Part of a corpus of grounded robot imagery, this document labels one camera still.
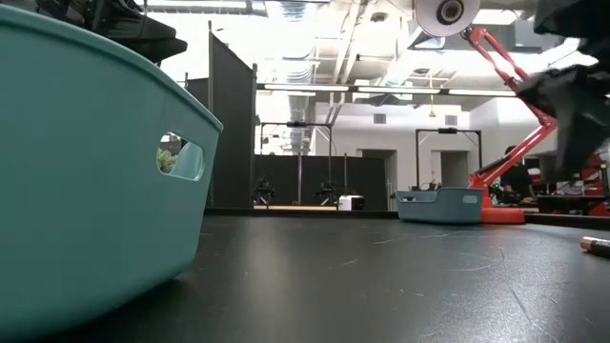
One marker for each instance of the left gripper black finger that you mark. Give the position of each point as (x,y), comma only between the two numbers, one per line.
(159,49)

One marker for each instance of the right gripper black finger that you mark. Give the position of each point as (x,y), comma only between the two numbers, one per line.
(572,152)

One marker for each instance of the copper-top black battery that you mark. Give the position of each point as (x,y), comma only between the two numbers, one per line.
(595,246)

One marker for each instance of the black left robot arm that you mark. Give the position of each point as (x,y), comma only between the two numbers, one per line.
(62,9)

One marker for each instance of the small black background robot arm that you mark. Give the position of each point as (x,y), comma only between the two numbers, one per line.
(263,190)
(327,192)

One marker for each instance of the red tool cabinet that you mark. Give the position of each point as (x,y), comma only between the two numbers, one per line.
(598,190)

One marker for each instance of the black workbench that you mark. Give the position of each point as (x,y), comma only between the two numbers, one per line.
(569,204)

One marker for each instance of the red articulated lamp white head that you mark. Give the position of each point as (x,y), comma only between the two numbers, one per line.
(495,52)

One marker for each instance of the ceiling light strip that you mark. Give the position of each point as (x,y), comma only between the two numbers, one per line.
(305,88)
(398,90)
(481,92)

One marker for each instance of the tall black partition panel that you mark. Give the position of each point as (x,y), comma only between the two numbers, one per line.
(233,128)

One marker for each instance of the blue-grey plastic bin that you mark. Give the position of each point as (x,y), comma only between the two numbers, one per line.
(441,206)

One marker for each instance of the teal plastic bin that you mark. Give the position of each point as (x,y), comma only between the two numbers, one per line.
(86,200)

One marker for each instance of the wooden table top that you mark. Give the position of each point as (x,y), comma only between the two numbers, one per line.
(295,207)

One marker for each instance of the white box device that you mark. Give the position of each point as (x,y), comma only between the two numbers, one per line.
(351,203)

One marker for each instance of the grey wall vent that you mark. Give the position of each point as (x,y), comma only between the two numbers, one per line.
(451,120)
(379,118)

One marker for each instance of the black metal frame rig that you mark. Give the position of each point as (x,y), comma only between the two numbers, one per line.
(448,130)
(295,125)

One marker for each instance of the low black partition wall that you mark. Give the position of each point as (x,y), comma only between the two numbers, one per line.
(362,181)

